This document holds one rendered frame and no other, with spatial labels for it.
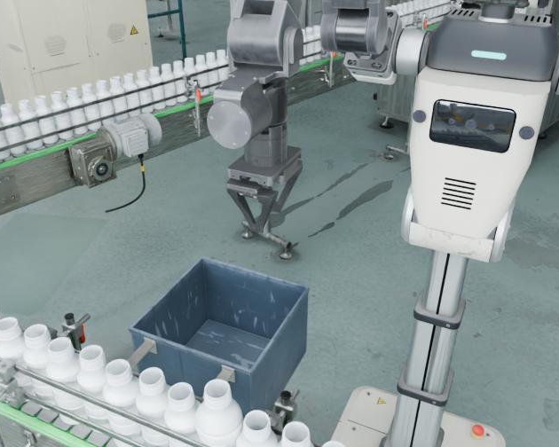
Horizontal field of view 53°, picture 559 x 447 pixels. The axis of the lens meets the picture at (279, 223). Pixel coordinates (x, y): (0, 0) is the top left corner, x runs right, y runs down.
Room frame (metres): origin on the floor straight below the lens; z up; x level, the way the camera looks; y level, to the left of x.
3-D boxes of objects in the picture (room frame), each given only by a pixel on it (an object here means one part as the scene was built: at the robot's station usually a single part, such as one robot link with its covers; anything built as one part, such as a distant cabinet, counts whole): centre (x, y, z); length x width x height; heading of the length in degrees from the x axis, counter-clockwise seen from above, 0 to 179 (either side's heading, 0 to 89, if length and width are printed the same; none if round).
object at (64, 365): (0.67, 0.36, 1.08); 0.06 x 0.06 x 0.17
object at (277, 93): (0.68, 0.02, 1.57); 0.07 x 0.06 x 0.07; 156
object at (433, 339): (1.05, -0.39, 0.74); 0.11 x 0.11 x 0.40; 65
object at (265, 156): (0.69, 0.02, 1.51); 0.10 x 0.07 x 0.07; 156
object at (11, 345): (0.72, 0.47, 1.08); 0.06 x 0.06 x 0.17
